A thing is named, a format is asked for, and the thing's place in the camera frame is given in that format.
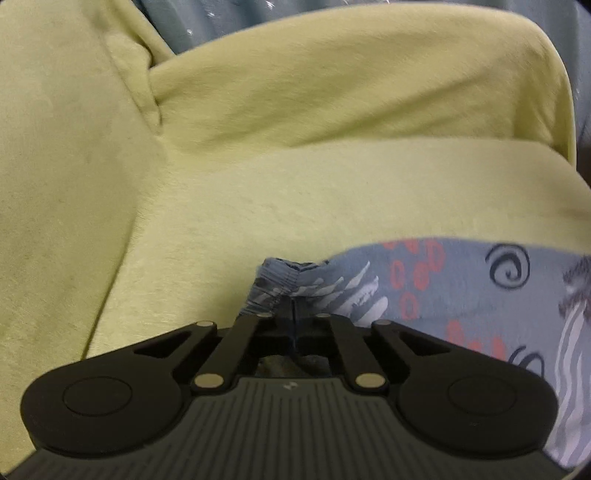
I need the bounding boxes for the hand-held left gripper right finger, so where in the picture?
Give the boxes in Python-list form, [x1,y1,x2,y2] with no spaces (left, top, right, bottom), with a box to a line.
[294,311,452,394]

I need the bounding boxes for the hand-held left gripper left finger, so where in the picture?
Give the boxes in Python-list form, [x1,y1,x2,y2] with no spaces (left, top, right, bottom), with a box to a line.
[133,311,295,394]

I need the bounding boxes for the blue patterned pillowcase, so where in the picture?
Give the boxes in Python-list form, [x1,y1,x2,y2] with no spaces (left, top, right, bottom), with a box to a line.
[238,237,591,469]

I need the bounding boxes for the yellow-green fleece blanket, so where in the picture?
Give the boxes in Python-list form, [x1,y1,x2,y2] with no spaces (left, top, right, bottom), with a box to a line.
[0,0,591,472]

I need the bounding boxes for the blue star-print curtain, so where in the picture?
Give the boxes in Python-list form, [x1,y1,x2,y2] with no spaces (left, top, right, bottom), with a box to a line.
[131,0,591,185]

